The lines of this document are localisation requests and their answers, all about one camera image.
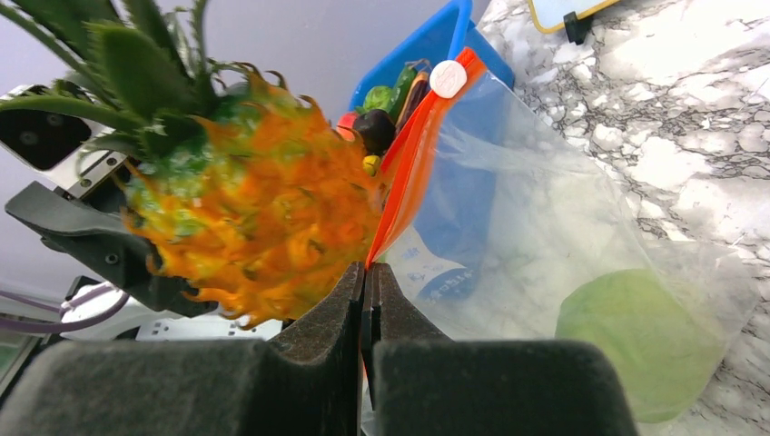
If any white drawing board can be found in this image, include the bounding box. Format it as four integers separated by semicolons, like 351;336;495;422
528;0;618;45

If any small green toy cabbage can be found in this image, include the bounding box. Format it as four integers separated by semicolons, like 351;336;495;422
360;85;393;114

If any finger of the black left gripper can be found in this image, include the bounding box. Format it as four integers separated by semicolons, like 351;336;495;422
5;182;217;317

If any yellow toy pear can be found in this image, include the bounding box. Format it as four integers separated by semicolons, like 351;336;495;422
361;154;381;177

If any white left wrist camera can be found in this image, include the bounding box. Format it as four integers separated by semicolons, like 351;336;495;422
1;109;126;198

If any clear orange-zip bag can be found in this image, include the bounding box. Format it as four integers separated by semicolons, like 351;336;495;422
369;49;759;376

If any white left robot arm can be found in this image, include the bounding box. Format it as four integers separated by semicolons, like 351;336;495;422
1;182;282;342

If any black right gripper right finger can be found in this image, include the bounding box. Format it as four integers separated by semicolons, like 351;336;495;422
361;263;637;435

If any blue plastic basket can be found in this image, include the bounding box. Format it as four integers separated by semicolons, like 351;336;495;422
349;0;515;110

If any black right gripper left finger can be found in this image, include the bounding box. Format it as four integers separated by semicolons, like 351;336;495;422
1;263;365;435

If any toy pineapple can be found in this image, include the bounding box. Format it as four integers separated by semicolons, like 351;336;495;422
1;1;390;327

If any dark purple toy plum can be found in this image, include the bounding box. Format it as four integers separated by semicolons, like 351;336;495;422
352;109;396;156

